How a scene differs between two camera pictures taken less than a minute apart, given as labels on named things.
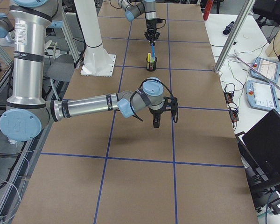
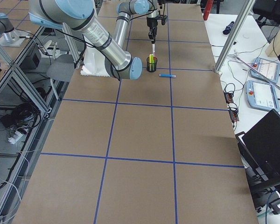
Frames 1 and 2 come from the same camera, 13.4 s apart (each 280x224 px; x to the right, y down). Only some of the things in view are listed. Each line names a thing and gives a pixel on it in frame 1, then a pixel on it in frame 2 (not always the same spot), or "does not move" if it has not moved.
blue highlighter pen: x=153 y=52 -> x=167 y=75
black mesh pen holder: x=151 y=66 does not move
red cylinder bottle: x=208 y=5 does not move
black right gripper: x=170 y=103 -> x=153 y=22
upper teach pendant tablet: x=269 y=69 does not move
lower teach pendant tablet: x=262 y=96 does not move
